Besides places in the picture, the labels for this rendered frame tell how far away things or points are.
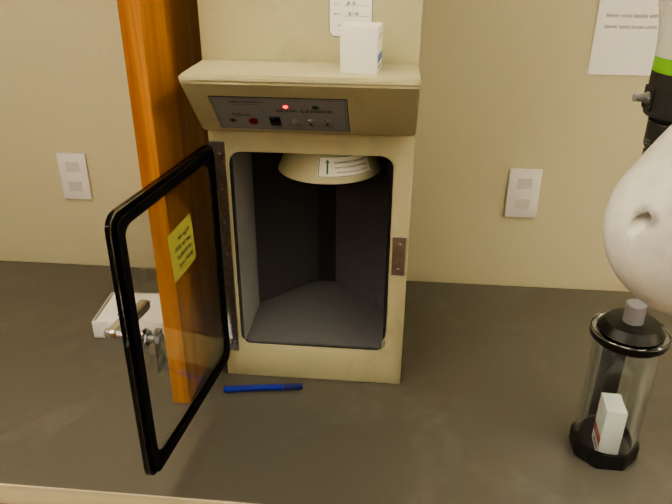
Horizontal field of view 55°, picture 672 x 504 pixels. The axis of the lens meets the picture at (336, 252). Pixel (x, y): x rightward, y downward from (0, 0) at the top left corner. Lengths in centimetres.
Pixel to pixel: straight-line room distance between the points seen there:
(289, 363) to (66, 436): 39
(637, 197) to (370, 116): 54
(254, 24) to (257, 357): 58
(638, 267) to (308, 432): 75
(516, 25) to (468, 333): 63
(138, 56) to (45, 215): 86
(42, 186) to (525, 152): 113
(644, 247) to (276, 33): 67
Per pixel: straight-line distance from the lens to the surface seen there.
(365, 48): 89
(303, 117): 94
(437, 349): 131
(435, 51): 141
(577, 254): 160
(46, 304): 157
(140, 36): 95
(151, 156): 98
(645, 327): 102
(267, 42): 99
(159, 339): 88
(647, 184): 46
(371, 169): 108
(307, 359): 119
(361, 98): 89
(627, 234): 46
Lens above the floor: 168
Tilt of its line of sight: 26 degrees down
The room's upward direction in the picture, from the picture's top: straight up
